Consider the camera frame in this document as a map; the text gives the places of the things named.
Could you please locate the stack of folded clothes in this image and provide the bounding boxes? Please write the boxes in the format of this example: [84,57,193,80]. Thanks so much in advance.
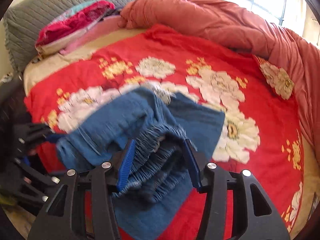
[35,0,122,58]

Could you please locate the beige mattress sheet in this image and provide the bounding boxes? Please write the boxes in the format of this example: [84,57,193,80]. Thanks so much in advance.
[22,27,320,240]

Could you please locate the pink-red quilted comforter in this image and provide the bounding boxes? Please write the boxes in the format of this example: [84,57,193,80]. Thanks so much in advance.
[120,0,319,153]

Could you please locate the grey quilted headboard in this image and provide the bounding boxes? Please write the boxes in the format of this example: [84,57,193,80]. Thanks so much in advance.
[3,0,133,72]

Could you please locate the blue denim lace-trimmed pants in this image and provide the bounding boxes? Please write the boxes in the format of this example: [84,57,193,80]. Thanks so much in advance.
[56,86,225,239]

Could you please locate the red floral bedsheet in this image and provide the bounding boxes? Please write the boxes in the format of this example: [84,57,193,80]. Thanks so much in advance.
[23,23,307,240]

